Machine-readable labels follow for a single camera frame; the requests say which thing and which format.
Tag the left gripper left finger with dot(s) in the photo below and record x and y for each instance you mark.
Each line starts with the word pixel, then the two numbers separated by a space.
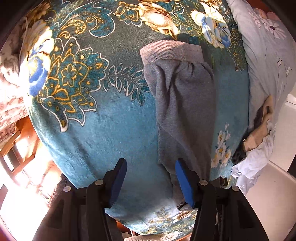
pixel 79 214

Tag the grey sweatpants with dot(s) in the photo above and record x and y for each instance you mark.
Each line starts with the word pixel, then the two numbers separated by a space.
pixel 183 87

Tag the dark grey small garment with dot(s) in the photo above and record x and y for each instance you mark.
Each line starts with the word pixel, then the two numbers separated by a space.
pixel 240 152

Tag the light blue shirt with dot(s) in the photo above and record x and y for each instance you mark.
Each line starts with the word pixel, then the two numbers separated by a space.
pixel 248 170

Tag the light blue floral quilt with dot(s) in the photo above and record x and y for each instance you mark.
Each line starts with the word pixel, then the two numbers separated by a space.
pixel 270 55

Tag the teal floral blanket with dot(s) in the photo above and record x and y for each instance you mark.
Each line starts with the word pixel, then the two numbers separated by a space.
pixel 90 104

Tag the beige garment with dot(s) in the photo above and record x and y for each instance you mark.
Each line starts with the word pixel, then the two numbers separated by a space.
pixel 264 114

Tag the wooden chair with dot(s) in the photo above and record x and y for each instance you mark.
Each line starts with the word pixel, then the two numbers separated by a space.
pixel 28 163

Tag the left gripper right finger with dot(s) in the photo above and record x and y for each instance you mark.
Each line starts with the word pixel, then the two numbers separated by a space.
pixel 222 214

